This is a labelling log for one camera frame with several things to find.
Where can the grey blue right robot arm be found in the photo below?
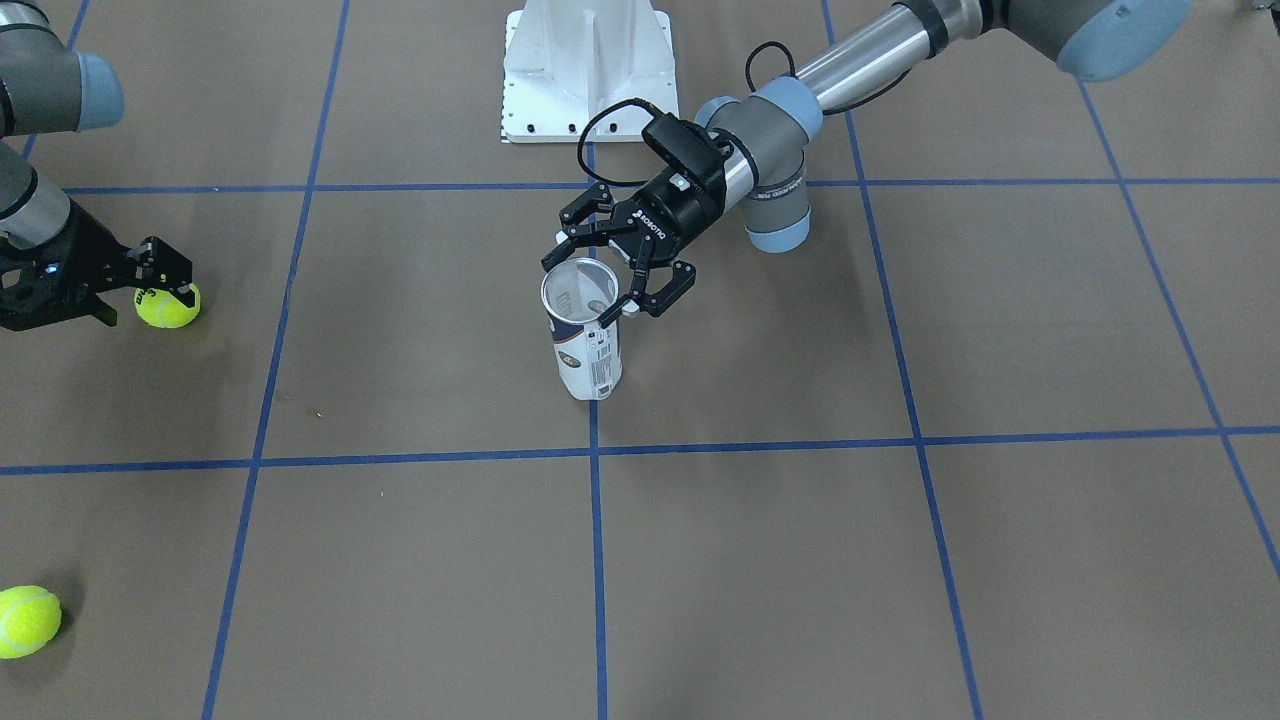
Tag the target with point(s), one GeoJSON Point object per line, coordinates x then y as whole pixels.
{"type": "Point", "coordinates": [47, 88]}

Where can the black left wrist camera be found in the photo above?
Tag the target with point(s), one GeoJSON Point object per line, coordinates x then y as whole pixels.
{"type": "Point", "coordinates": [687, 149]}

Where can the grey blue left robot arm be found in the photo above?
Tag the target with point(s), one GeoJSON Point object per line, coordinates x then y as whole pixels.
{"type": "Point", "coordinates": [763, 135]}

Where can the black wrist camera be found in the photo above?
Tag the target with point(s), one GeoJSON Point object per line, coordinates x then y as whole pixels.
{"type": "Point", "coordinates": [37, 293]}
{"type": "Point", "coordinates": [687, 149]}

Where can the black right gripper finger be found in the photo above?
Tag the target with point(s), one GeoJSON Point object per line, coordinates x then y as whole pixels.
{"type": "Point", "coordinates": [155, 265]}
{"type": "Point", "coordinates": [89, 303]}

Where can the yellow tennis ball near edge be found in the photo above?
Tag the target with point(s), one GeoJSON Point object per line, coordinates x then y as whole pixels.
{"type": "Point", "coordinates": [30, 618]}

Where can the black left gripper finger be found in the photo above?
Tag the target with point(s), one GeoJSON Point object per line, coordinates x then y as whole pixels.
{"type": "Point", "coordinates": [588, 222]}
{"type": "Point", "coordinates": [639, 299]}

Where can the white blue tennis ball can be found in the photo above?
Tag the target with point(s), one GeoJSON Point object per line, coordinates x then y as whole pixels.
{"type": "Point", "coordinates": [588, 345]}

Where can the tennis ball with black logo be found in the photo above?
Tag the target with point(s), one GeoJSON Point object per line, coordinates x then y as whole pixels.
{"type": "Point", "coordinates": [168, 310]}

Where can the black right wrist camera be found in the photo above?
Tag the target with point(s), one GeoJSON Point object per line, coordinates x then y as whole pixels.
{"type": "Point", "coordinates": [37, 293]}

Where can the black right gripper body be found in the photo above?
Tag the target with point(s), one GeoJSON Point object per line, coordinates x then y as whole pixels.
{"type": "Point", "coordinates": [88, 258]}

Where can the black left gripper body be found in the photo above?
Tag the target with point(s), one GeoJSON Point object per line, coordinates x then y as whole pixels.
{"type": "Point", "coordinates": [672, 212]}

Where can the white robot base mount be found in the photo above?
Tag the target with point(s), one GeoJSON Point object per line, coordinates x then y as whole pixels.
{"type": "Point", "coordinates": [566, 61]}

